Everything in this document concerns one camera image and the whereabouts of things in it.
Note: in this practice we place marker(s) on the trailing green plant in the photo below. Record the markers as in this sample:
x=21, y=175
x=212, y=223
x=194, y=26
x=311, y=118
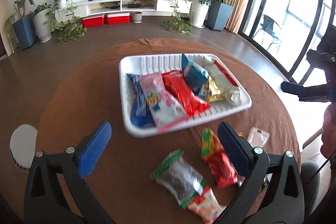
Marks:
x=64, y=23

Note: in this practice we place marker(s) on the red storage box left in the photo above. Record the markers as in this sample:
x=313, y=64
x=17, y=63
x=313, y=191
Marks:
x=93, y=21

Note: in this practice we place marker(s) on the white plastic tray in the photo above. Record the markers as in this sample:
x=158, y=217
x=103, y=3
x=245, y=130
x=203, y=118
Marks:
x=149, y=64

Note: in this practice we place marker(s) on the small beige pot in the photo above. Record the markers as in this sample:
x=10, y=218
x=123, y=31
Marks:
x=136, y=17

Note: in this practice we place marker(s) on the red storage box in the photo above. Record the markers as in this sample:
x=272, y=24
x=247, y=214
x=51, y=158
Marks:
x=117, y=18
x=93, y=21

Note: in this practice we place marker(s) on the blue-grey square planter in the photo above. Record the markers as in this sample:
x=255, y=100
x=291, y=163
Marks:
x=218, y=15

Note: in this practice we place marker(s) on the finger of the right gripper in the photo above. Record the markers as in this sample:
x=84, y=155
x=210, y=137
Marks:
x=302, y=91

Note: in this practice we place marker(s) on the person's right hand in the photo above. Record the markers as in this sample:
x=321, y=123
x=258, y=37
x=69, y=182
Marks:
x=329, y=131

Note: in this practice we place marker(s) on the white ribbed pot at left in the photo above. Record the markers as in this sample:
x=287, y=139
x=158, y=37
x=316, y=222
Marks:
x=42, y=26

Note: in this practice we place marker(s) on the blue roll cake packet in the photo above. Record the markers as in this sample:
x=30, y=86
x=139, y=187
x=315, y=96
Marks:
x=140, y=115

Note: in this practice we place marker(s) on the small red snack packet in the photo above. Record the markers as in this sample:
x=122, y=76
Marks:
x=222, y=170

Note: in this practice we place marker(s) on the red white fruit packet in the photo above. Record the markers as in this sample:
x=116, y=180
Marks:
x=206, y=206

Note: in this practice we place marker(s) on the pink cartoon snack packet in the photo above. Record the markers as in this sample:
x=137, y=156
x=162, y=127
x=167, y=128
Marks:
x=165, y=109

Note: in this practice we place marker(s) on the white red snack packet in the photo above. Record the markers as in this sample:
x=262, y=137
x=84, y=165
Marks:
x=223, y=79

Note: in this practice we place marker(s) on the orange green snack packet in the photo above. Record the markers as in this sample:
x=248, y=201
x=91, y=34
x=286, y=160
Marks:
x=219, y=147

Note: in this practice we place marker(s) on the gold snack packet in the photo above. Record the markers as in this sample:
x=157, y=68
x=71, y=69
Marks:
x=214, y=94

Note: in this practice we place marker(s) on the white ribbed plant pot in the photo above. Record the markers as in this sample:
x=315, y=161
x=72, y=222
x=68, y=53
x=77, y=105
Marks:
x=198, y=14

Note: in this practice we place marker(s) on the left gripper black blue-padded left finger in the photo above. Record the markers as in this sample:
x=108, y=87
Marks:
x=56, y=191

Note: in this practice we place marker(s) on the red storage box right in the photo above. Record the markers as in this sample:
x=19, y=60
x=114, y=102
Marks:
x=117, y=18

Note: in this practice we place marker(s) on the white tv cabinet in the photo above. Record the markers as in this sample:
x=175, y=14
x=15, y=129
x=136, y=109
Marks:
x=147, y=7

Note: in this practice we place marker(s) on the balcony chair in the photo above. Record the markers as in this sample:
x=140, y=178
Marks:
x=270, y=27

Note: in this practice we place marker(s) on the clear pinkish snack packet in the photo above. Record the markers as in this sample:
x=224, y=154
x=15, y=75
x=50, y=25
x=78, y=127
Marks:
x=258, y=137

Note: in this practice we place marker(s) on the large red snack packet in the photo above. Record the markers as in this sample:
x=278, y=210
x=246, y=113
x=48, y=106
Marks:
x=176, y=85

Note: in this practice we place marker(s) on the green-edged seed packet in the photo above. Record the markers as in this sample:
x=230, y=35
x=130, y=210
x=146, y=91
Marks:
x=179, y=178

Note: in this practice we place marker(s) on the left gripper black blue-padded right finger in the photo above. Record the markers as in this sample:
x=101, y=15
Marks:
x=272, y=190

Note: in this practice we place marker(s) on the teal snack packet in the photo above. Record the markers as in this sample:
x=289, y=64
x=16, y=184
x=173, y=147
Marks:
x=196, y=77

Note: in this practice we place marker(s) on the blue planter at left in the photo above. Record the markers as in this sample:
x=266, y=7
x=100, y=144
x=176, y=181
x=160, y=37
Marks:
x=25, y=31

